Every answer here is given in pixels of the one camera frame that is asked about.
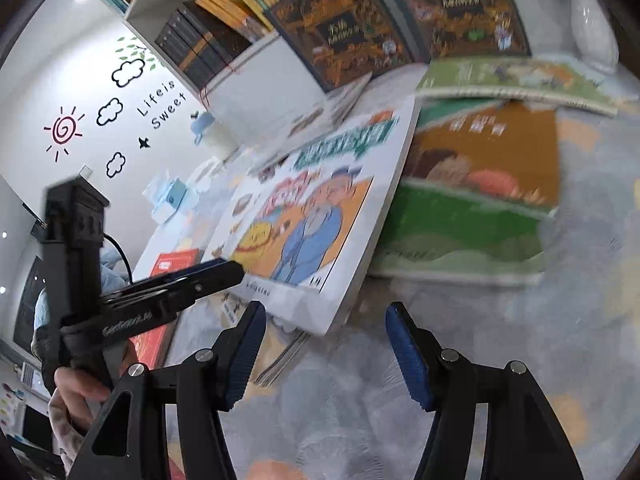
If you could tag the green tree wall decal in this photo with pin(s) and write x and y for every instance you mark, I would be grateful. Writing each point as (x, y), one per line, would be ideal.
(132, 52)

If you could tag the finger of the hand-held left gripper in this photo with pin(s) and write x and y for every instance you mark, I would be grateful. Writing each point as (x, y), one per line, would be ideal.
(220, 275)
(175, 274)

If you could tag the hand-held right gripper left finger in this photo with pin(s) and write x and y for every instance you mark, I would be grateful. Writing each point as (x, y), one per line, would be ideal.
(247, 355)

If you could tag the small black cloud wall decal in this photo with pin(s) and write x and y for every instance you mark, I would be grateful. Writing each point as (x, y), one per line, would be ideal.
(116, 164)
(109, 110)

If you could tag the dark ornate encyclopedia book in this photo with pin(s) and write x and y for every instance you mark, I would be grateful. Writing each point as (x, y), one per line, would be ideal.
(330, 30)
(460, 5)

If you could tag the white ribbed vase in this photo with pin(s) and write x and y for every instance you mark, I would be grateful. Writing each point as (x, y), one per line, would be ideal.
(592, 15)

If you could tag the chick and old-man comic book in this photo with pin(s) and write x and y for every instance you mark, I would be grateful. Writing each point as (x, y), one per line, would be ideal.
(310, 230)

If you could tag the tidy stack of picture books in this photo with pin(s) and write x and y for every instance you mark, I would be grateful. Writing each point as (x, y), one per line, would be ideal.
(170, 262)

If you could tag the white book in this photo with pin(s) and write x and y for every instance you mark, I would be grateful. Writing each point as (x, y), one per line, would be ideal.
(475, 170)

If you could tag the white wall switch panel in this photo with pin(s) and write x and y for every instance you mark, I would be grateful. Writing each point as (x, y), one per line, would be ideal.
(85, 172)

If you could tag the black bird wall decal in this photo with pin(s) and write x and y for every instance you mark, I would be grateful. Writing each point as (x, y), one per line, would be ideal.
(145, 142)

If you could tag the person's left hand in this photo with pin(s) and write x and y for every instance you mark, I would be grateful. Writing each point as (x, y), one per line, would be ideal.
(80, 390)

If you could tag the white bottle with blue lid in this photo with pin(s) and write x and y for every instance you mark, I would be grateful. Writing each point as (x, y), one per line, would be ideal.
(210, 132)

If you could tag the red sun wall decal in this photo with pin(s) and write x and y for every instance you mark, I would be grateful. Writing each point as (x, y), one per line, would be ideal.
(62, 130)

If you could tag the blue tissue pack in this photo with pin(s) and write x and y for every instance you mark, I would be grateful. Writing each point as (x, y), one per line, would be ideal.
(167, 200)

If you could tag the white bookshelf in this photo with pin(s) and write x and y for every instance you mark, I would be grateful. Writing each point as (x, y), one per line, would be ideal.
(260, 85)

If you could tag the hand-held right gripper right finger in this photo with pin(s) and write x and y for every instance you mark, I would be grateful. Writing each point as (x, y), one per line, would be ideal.
(407, 355)

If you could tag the large black cloud wall decal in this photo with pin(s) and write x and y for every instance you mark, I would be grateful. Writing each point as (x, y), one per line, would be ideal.
(130, 71)

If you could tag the black lettering wall decal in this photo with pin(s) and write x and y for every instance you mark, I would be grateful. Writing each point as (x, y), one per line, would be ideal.
(162, 102)

